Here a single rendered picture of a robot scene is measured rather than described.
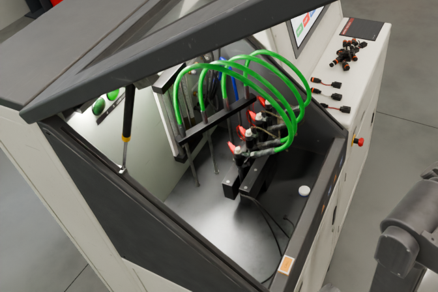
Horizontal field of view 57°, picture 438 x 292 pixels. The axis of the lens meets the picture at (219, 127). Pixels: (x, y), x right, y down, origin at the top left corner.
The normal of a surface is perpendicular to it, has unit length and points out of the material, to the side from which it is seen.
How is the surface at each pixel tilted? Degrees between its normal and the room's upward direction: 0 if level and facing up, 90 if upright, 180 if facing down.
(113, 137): 90
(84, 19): 0
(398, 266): 90
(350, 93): 0
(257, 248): 0
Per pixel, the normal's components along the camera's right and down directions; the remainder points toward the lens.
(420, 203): -0.21, -0.75
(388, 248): -0.73, 0.55
